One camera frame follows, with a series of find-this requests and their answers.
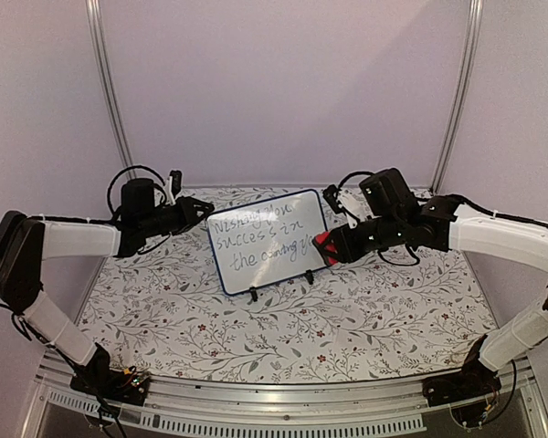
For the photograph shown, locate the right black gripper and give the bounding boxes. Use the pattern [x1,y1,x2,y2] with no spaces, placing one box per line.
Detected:
[318,214,406,264]

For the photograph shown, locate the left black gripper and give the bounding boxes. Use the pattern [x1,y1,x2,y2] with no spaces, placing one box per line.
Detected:
[141,196,216,238]

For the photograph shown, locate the red whiteboard eraser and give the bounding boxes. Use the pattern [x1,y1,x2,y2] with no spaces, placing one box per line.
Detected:
[312,231,338,266]

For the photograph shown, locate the small blue-framed whiteboard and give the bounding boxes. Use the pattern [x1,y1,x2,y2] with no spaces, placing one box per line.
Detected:
[206,189,327,297]

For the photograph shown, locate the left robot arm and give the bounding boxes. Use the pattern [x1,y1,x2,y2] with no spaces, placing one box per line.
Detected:
[0,167,215,406]

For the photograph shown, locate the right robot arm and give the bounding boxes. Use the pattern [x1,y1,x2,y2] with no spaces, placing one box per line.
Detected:
[312,168,548,406]

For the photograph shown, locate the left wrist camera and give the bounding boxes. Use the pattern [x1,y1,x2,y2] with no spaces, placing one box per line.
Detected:
[164,170,183,205]

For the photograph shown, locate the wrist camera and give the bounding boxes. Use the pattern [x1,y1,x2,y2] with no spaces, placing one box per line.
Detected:
[322,184,361,229]
[164,170,183,205]

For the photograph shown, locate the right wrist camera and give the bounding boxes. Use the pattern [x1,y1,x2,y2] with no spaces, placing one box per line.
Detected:
[322,184,361,229]

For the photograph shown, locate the front aluminium rail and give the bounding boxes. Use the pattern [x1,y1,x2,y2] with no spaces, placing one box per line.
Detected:
[22,353,548,437]

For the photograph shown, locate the left aluminium frame post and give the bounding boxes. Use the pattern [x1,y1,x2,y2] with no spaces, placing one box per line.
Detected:
[85,0,134,168]

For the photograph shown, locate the aluminium frame post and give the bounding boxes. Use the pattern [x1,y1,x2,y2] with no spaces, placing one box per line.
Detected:
[85,0,134,168]
[430,0,484,193]

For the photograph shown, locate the right aluminium frame post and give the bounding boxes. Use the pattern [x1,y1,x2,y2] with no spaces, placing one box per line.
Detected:
[430,0,484,193]

